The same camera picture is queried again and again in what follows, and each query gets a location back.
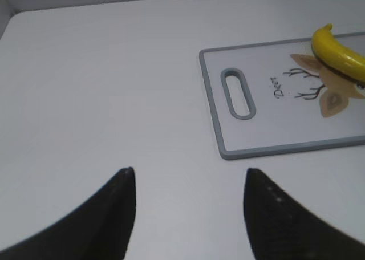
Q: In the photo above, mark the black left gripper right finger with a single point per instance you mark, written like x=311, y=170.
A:
x=278, y=227

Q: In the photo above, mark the yellow plastic banana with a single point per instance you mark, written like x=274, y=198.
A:
x=335, y=55

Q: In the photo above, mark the white grey-rimmed cutting board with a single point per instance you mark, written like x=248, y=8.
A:
x=273, y=98

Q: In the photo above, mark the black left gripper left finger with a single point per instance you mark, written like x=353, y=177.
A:
x=100, y=228

